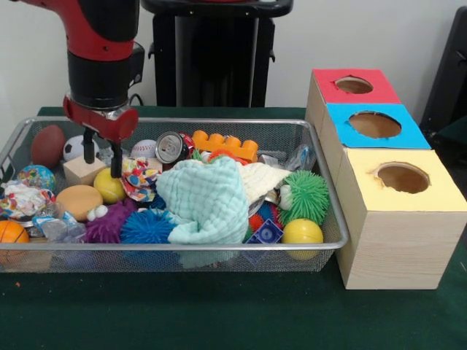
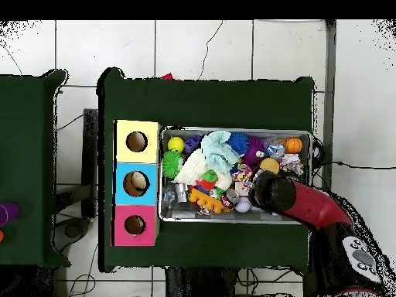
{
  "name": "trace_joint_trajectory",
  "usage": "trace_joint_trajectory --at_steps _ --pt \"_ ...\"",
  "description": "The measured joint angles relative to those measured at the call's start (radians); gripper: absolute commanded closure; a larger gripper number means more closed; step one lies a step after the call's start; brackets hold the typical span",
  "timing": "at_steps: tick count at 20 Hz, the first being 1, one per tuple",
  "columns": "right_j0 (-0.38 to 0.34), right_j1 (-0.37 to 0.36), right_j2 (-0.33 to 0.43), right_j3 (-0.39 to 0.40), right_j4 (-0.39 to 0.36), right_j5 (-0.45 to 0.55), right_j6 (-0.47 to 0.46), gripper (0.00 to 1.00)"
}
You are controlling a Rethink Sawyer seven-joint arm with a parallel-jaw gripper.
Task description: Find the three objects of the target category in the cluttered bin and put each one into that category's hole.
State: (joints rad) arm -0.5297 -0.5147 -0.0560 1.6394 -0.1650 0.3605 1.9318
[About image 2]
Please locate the wooden box with three holes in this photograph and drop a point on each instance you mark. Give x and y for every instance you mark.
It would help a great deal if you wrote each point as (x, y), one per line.
(136, 179)

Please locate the dark green side table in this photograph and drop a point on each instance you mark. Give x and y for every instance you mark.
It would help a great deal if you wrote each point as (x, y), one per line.
(25, 161)

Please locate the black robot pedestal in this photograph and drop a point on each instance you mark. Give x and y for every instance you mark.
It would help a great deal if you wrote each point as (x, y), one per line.
(198, 286)

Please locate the grey vertical pole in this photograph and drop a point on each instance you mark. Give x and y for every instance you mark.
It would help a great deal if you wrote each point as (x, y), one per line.
(328, 93)

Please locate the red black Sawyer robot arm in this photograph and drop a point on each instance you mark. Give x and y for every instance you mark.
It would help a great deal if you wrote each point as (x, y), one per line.
(315, 204)

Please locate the yellow smiley ball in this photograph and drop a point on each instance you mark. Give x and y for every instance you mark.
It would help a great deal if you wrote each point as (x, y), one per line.
(176, 144)

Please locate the mint green waffle cloth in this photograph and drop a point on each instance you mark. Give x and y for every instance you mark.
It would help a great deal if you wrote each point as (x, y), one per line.
(216, 148)

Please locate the clear shallow mesh bin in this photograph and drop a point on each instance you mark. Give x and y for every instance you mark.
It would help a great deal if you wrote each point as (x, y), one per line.
(179, 213)

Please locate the green fuzzy toy with eyes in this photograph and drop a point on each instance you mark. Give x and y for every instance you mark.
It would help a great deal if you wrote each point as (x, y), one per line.
(172, 164)

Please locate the black stand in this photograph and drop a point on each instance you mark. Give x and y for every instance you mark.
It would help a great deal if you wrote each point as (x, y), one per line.
(90, 161)

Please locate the small orange basketball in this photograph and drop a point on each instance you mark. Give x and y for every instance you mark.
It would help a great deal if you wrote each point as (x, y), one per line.
(294, 145)

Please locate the dark green table cloth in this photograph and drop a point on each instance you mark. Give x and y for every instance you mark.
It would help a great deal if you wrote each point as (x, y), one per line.
(204, 102)

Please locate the purple spiky ball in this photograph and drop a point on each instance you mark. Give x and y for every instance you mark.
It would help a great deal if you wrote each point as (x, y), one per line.
(254, 150)

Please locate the cream waffle cloth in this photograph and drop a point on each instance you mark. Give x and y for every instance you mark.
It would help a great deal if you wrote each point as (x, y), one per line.
(192, 170)

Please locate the orange toy building block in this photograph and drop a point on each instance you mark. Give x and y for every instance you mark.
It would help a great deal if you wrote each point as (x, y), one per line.
(204, 200)

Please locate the blue spiky ball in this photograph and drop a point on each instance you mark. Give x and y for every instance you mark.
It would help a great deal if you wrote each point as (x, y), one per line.
(239, 143)

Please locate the purple toy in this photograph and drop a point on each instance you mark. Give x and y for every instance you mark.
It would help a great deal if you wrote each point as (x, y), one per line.
(7, 213)

